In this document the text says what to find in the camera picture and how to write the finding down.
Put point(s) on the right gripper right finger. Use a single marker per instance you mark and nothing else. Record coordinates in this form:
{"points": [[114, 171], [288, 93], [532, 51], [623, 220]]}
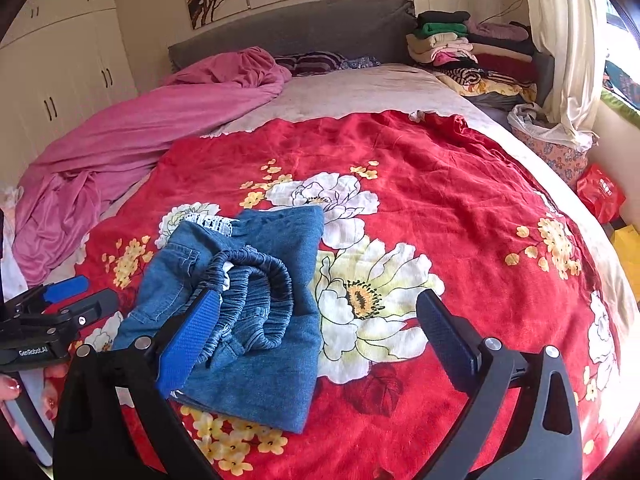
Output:
{"points": [[542, 439]]}

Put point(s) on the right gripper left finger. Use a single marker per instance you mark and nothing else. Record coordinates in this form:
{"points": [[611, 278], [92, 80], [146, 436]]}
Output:
{"points": [[90, 429]]}

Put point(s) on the blue denim pants with lace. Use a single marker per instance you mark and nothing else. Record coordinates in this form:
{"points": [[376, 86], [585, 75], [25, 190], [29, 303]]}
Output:
{"points": [[250, 342]]}

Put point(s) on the left hand with red nails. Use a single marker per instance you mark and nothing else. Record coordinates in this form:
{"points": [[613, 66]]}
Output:
{"points": [[41, 388]]}

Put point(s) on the pink white checked cloth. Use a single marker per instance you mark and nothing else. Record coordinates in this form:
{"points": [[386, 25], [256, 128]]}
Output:
{"points": [[13, 281]]}

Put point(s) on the pink blanket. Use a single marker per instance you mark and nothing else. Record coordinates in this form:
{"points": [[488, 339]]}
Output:
{"points": [[78, 176]]}

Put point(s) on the yellow bag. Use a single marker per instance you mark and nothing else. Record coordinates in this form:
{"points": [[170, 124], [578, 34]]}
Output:
{"points": [[626, 242]]}

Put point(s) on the red plastic bag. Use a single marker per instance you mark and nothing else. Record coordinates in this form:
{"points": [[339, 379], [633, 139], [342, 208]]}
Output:
{"points": [[600, 194]]}

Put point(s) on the cream wardrobe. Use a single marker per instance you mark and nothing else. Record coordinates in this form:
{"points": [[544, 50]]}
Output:
{"points": [[62, 61]]}

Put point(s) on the red floral bedspread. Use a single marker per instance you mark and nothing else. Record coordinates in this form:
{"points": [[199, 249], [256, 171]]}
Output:
{"points": [[382, 423]]}

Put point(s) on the floral laundry basket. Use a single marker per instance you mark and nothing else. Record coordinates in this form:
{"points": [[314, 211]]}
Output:
{"points": [[565, 151]]}

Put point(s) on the striped purple pillow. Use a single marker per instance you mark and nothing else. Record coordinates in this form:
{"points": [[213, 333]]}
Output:
{"points": [[322, 62]]}

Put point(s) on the stack of folded clothes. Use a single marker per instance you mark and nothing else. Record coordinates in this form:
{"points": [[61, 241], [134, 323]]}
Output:
{"points": [[490, 64]]}

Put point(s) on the beige bed sheet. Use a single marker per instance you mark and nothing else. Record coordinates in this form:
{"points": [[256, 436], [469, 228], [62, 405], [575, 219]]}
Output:
{"points": [[360, 90]]}

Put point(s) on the cream curtain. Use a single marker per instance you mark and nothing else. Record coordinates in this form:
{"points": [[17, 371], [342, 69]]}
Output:
{"points": [[573, 33]]}

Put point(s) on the grey headboard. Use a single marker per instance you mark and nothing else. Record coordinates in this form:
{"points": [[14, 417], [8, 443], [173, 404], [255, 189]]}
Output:
{"points": [[353, 28]]}

